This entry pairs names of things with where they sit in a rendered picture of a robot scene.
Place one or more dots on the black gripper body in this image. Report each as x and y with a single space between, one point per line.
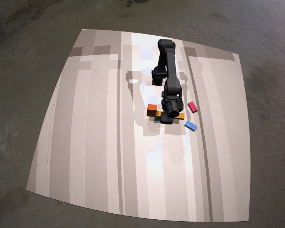
164 119

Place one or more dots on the blue rectangular block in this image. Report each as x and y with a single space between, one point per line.
190 125

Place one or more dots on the red flat bar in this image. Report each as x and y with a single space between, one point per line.
191 105

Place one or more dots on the orange long bar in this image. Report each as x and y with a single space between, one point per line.
152 112

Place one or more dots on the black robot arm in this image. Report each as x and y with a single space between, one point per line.
167 68

